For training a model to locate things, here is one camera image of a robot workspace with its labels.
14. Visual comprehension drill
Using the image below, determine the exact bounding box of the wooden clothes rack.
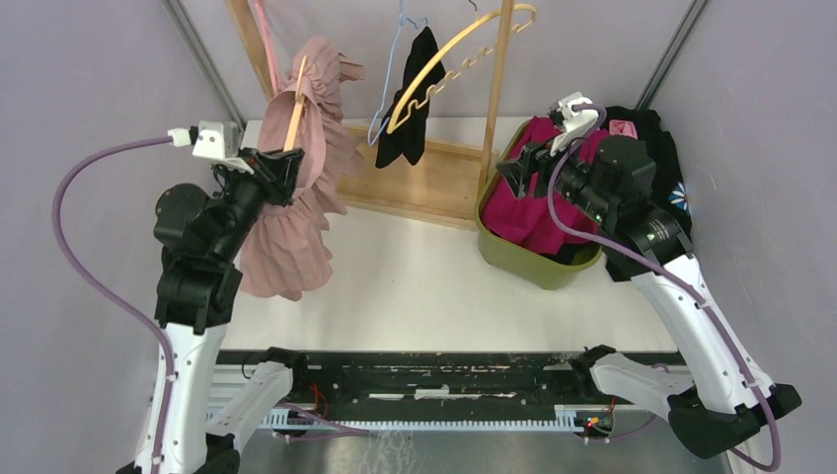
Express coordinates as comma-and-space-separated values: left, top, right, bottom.
223, 0, 518, 231

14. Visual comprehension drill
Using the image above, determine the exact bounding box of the pink cloth on pile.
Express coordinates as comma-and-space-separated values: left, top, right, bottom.
608, 119, 640, 140

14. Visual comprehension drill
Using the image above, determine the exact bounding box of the pink plastic hanger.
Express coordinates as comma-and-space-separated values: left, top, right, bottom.
254, 0, 280, 97

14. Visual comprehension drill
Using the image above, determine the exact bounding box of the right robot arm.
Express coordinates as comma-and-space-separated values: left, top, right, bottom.
497, 135, 801, 472

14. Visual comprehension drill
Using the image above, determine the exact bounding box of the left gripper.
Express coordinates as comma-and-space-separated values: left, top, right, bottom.
212, 145, 305, 262

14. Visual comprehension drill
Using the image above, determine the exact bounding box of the black garment pile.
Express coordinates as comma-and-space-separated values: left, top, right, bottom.
593, 107, 693, 267

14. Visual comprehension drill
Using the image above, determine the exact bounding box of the dark striped garment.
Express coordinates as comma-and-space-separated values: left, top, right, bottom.
374, 26, 448, 170

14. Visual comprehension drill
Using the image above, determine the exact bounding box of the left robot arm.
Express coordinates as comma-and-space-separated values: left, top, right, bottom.
120, 148, 311, 473

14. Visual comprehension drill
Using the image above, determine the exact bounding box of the light blue hanger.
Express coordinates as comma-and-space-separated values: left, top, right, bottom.
366, 0, 427, 146

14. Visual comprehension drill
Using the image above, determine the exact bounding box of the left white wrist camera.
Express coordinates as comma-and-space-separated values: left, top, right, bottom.
191, 120, 252, 173

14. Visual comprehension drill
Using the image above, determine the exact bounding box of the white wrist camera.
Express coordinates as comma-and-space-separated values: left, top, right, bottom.
548, 92, 607, 157
191, 120, 252, 173

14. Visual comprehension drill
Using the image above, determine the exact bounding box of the olive green plastic basket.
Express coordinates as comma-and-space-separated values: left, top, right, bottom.
474, 120, 606, 291

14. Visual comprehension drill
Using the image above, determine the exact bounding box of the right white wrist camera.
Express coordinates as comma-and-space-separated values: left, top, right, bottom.
548, 92, 607, 157

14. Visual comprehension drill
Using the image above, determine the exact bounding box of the light pink skirt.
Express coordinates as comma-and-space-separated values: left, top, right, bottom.
240, 37, 364, 301

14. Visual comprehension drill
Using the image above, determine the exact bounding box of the magenta pleated skirt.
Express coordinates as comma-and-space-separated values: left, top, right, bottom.
481, 117, 610, 261

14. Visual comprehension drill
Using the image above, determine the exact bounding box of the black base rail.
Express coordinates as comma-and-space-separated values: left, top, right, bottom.
217, 348, 657, 424

